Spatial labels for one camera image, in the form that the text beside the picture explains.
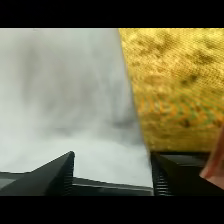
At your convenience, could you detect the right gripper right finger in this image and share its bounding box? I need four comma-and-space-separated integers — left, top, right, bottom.
150, 151, 224, 197

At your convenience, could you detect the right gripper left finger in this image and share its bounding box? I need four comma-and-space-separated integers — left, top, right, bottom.
0, 150, 76, 197

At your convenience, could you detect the person's hand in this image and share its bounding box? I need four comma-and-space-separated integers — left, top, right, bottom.
199, 132, 224, 191

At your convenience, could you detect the grey garment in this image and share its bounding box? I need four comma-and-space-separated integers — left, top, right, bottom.
0, 28, 154, 188

